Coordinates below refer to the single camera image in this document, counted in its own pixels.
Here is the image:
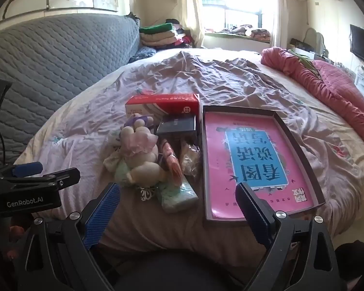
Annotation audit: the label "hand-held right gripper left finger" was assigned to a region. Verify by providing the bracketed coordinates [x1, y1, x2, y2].
[14, 183, 122, 291]

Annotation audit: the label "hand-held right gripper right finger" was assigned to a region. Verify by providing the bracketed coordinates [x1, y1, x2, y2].
[234, 183, 348, 291]

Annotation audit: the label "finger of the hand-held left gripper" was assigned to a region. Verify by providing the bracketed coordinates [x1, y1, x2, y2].
[6, 167, 81, 190]
[13, 162, 43, 178]

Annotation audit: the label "green tissue pack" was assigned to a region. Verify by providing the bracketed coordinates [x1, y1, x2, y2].
[156, 179, 199, 213]

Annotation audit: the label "plush bunny toy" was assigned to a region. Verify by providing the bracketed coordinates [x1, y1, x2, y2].
[103, 113, 170, 188]

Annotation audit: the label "clear bag of bread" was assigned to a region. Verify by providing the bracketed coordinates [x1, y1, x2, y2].
[179, 141, 202, 179]

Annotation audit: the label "brown box tray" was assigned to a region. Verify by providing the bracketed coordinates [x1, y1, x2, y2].
[202, 105, 326, 228]

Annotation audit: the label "pink and blue book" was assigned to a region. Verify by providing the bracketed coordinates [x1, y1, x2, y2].
[205, 112, 319, 219]

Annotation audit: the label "pink snack packet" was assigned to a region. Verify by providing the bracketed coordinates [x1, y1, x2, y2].
[159, 139, 184, 185]

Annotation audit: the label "dark cloth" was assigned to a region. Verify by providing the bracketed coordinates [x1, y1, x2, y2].
[335, 239, 364, 282]

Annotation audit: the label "cream bed sheet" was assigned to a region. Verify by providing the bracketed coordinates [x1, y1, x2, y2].
[15, 48, 364, 194]

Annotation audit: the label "grey quilted headboard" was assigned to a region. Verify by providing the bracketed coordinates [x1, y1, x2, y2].
[0, 14, 140, 167]

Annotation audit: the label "dark blue box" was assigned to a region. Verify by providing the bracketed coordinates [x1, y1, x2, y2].
[156, 114, 198, 138]

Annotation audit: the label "red and white box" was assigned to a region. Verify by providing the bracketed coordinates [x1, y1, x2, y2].
[125, 93, 200, 120]

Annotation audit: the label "pink quilt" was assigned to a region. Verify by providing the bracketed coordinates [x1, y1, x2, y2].
[261, 47, 364, 161]

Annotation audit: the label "dark patterned pillow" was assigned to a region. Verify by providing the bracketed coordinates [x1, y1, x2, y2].
[129, 46, 157, 64]

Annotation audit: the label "green garment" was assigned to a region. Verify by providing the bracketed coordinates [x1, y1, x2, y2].
[291, 50, 319, 73]

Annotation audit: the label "pile of folded clothes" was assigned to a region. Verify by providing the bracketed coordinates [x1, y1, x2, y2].
[139, 20, 195, 49]

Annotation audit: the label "white chair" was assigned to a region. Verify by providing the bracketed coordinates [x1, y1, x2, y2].
[305, 27, 325, 55]

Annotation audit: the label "clothes on window sill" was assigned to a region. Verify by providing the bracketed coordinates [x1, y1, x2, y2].
[215, 24, 270, 40]

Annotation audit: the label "cream curtain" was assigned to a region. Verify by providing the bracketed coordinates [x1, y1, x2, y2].
[182, 0, 205, 49]

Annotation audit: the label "window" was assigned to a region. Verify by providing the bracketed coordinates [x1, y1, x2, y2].
[199, 0, 275, 34]

